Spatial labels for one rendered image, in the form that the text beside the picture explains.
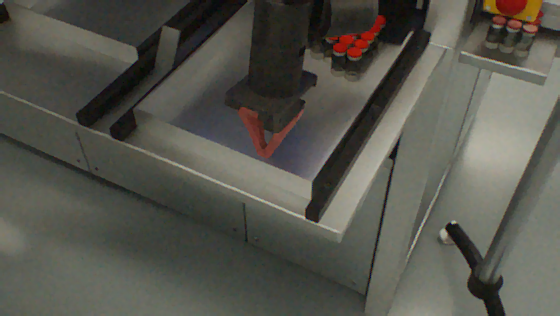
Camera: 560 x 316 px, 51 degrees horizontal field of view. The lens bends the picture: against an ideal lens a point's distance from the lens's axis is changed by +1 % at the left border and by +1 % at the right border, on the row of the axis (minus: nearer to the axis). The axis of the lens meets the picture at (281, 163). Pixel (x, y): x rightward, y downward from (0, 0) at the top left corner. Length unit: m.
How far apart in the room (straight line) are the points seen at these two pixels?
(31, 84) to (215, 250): 0.95
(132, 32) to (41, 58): 0.14
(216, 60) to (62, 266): 1.05
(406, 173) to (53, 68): 0.66
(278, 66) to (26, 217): 1.45
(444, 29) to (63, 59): 0.58
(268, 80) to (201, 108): 0.23
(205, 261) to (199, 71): 0.92
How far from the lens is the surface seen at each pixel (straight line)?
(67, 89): 0.90
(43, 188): 2.01
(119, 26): 1.00
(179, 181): 1.59
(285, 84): 0.61
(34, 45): 1.00
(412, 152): 1.11
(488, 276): 1.55
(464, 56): 0.96
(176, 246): 1.76
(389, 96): 0.82
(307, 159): 0.74
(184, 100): 0.83
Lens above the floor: 1.42
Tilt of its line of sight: 47 degrees down
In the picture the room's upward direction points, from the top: straight up
